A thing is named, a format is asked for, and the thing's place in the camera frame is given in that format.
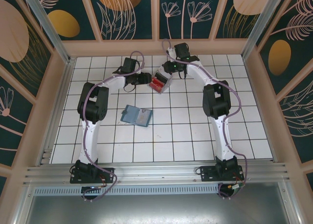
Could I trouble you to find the clear plastic card box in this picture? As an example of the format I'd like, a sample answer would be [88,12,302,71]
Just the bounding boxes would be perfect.
[146,66,173,95]

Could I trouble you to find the grey card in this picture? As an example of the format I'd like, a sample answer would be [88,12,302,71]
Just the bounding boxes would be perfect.
[135,109,150,126]

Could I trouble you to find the wall panel pink leaves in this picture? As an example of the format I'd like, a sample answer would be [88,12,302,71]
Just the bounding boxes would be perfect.
[278,67,313,165]

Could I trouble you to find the grey metal sheet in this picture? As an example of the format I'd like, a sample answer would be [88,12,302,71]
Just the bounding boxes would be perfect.
[23,193,298,224]

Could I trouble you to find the aluminium corner post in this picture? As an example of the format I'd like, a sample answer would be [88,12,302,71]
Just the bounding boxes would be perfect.
[242,0,293,60]
[19,0,75,65]

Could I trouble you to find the wall panel pink flowers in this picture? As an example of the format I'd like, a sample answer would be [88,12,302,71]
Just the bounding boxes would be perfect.
[158,0,224,40]

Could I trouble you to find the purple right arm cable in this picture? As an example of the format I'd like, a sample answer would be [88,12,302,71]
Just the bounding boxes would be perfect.
[162,39,248,185]

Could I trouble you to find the grey slotted cable duct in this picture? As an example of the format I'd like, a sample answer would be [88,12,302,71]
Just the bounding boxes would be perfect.
[33,183,220,197]

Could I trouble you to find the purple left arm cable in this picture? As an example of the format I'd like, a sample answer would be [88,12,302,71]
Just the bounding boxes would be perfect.
[82,50,146,202]

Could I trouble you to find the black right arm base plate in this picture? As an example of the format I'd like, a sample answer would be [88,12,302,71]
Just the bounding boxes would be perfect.
[200,164,244,182]

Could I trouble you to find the wall panel small orange oval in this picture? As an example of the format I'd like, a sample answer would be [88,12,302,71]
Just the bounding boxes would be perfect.
[36,0,102,41]

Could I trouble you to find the red card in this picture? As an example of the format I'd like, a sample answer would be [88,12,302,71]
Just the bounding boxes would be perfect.
[150,78,165,92]

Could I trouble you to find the long aluminium frame rail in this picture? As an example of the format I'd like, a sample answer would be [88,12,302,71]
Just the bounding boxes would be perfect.
[23,161,291,185]

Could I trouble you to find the short aluminium side rail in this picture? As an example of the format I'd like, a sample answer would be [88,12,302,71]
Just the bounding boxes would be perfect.
[38,57,76,166]

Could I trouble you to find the wall panel large pink circle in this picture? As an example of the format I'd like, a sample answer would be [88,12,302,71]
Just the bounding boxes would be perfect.
[0,0,55,100]

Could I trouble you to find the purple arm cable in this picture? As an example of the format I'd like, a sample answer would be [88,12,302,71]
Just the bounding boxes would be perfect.
[162,39,248,185]
[82,50,146,202]

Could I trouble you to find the wall panel orange oval leaves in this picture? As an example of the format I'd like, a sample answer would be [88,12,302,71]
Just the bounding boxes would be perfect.
[255,0,313,96]

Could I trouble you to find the wall panel single pink flower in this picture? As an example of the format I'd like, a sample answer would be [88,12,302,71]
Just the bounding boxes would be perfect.
[0,62,35,167]

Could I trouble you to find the blue card holder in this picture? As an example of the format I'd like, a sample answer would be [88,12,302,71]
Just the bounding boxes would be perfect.
[120,105,154,127]

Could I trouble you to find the small green circuit board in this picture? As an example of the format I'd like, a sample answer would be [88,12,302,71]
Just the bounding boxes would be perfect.
[228,183,245,193]

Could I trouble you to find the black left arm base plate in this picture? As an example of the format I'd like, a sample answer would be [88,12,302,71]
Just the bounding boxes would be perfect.
[69,165,115,184]

